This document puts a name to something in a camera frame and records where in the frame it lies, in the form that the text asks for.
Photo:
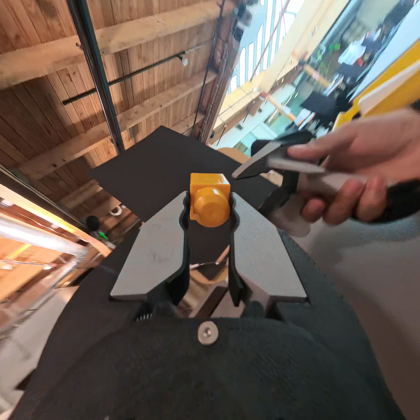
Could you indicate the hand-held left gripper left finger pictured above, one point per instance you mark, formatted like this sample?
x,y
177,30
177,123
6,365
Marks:
x,y
154,259

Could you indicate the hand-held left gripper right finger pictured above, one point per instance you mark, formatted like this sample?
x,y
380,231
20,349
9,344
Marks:
x,y
265,259

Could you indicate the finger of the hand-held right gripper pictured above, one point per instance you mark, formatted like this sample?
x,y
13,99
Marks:
x,y
292,216
262,160

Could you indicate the yellow toy building block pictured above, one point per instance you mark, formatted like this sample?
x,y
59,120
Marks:
x,y
210,206

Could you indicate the person's right hand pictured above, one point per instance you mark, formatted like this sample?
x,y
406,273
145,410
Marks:
x,y
377,147

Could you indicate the black board on white stand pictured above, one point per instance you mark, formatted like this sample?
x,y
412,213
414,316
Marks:
x,y
157,164

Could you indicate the yellow plastic bin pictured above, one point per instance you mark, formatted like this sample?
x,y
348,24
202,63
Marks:
x,y
387,92

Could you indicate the silver air duct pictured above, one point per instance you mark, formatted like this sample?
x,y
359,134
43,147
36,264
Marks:
x,y
39,236

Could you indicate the black ceiling rail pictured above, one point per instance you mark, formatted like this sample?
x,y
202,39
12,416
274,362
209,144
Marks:
x,y
98,75

